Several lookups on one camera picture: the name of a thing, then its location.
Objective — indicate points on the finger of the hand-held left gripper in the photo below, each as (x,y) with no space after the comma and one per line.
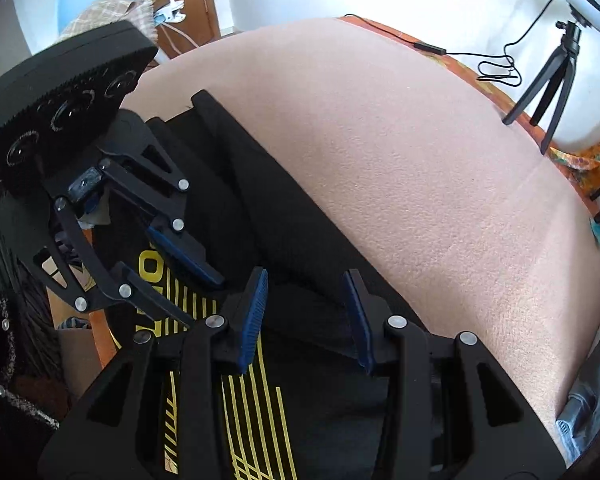
(185,256)
(130,287)

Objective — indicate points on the black tripod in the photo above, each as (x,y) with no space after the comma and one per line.
(571,42)

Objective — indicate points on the light blue chair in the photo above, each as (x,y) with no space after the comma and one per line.
(80,5)

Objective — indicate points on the blue jeans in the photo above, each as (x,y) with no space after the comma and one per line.
(590,385)

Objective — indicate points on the orange patterned bed sheet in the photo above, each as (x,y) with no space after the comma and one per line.
(575,160)

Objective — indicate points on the pink blanket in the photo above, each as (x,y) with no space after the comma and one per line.
(405,160)

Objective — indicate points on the black pants with yellow print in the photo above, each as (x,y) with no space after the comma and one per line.
(290,240)

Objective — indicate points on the person's dark sequined clothing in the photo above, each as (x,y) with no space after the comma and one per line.
(5,410)

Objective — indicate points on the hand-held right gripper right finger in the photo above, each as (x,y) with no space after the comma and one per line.
(357,320)

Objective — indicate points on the beige plaid cloth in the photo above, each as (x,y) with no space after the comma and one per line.
(111,10)

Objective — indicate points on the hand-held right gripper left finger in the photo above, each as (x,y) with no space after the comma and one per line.
(252,320)

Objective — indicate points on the cardboard box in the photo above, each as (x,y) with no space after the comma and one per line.
(75,355)

